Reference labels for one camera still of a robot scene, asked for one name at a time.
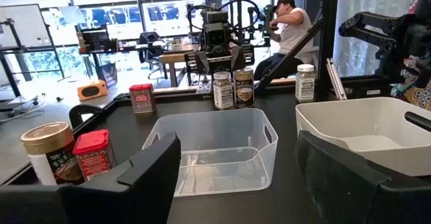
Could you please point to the white-lid spice jar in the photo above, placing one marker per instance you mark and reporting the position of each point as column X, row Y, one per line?
column 305, row 84
column 223, row 93

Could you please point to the person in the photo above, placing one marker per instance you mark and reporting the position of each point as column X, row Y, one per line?
column 293, row 32
column 419, row 98

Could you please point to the black table clamp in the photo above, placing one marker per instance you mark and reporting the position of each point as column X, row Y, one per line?
column 81, row 107

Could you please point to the black office chair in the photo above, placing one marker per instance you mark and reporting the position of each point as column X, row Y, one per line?
column 149, row 39

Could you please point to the wooden desk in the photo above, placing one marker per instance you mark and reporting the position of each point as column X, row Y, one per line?
column 173, row 58

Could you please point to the red spice tin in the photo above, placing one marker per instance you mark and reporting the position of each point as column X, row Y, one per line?
column 142, row 98
column 94, row 156

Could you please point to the black perforated device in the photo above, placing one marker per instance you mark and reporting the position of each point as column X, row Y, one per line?
column 96, row 39

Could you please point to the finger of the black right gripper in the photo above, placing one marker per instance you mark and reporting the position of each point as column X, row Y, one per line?
column 203, row 62
column 237, row 57

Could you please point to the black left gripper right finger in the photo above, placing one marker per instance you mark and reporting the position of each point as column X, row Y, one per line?
column 343, row 190

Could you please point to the whiteboard on stand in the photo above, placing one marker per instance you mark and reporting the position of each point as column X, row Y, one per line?
column 23, row 25

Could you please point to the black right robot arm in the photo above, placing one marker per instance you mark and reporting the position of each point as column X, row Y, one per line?
column 215, row 15

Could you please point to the brown-lid spice jar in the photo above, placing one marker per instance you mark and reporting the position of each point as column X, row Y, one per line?
column 244, row 89
column 47, row 140

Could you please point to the clear plastic bin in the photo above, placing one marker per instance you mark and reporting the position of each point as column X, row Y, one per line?
column 219, row 133

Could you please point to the white plastic bin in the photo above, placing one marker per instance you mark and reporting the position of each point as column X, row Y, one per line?
column 353, row 116

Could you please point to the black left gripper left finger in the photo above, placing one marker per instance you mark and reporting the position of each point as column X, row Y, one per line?
column 141, row 183

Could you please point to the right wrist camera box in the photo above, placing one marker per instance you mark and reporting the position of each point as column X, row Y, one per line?
column 216, row 35

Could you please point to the silver aluminium rail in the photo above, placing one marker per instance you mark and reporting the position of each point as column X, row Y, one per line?
column 336, row 82

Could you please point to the white curtain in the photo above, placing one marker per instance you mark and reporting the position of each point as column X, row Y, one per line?
column 363, row 2

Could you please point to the orange speaker box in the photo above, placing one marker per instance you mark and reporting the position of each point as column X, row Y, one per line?
column 92, row 90

